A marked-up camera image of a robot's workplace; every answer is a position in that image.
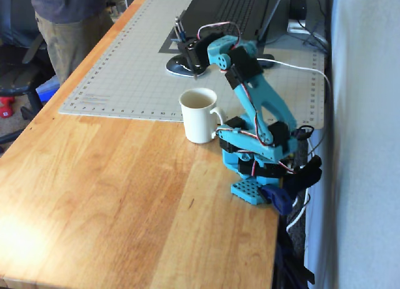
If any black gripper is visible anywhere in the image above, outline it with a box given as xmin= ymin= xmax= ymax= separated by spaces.
xmin=178 ymin=34 xmax=224 ymax=73

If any cream ceramic mug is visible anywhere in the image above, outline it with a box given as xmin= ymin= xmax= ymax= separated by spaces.
xmin=179 ymin=88 xmax=228 ymax=145

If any dark grey laptop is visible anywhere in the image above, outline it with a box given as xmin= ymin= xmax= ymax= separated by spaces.
xmin=182 ymin=0 xmax=287 ymax=45

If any grey gridded cutting mat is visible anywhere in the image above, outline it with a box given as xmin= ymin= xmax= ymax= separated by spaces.
xmin=58 ymin=0 xmax=326 ymax=131

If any black and white monitor stand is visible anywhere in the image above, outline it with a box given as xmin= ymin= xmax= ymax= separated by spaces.
xmin=265 ymin=0 xmax=314 ymax=45

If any standing person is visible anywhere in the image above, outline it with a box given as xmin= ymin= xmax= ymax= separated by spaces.
xmin=31 ymin=0 xmax=114 ymax=85

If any blue and white box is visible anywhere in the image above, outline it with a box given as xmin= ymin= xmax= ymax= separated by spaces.
xmin=35 ymin=75 xmax=61 ymax=103

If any dark blue table clamp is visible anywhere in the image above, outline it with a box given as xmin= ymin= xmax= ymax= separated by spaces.
xmin=261 ymin=184 xmax=294 ymax=216

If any black office chair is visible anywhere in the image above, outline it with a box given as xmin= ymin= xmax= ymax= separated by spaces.
xmin=0 ymin=35 xmax=58 ymax=146

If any red dumbbell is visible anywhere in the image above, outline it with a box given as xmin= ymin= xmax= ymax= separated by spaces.
xmin=0 ymin=96 xmax=16 ymax=119

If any white power cable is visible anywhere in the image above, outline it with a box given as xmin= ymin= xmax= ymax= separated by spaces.
xmin=258 ymin=58 xmax=333 ymax=234

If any bundle of black cables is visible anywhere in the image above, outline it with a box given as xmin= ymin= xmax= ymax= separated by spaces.
xmin=298 ymin=0 xmax=331 ymax=55

